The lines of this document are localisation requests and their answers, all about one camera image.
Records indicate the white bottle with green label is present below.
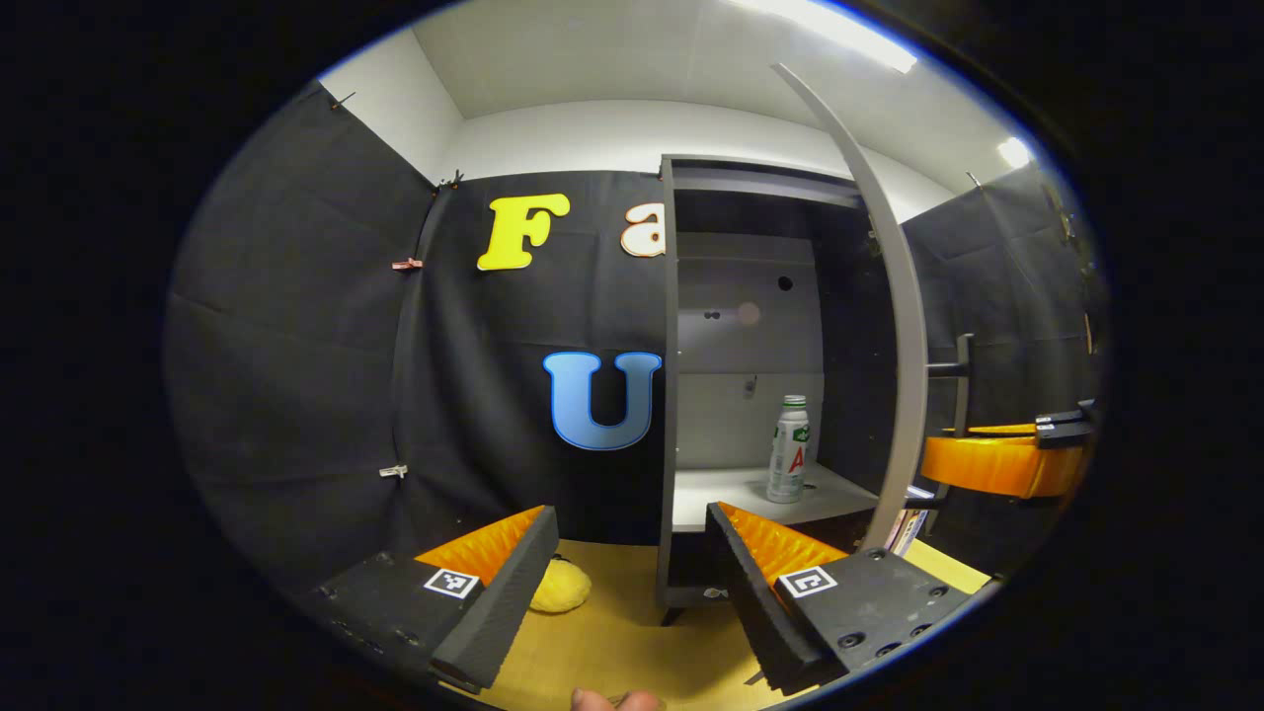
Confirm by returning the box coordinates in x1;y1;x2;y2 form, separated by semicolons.
766;394;812;506

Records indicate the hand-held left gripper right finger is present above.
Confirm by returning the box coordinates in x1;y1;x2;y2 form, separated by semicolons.
704;502;974;697

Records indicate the dark grey cabinet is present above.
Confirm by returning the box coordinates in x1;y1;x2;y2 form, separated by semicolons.
656;153;898;626

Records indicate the black backdrop cloth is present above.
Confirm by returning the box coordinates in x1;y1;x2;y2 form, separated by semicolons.
163;79;1109;593

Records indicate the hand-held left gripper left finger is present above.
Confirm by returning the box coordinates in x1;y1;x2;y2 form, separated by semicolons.
296;506;560;694

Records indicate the blue book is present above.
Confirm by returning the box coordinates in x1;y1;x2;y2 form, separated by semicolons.
904;484;931;558

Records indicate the beige cabinet door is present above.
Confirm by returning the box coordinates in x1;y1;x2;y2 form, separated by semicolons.
770;62;931;554

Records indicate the grey cabinet shelf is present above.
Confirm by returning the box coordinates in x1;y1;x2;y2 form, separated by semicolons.
671;461;886;535

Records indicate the black door handle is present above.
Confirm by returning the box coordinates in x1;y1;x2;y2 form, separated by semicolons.
904;334;977;511

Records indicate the yellow lemon toy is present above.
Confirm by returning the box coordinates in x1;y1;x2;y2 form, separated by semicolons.
529;555;593;615

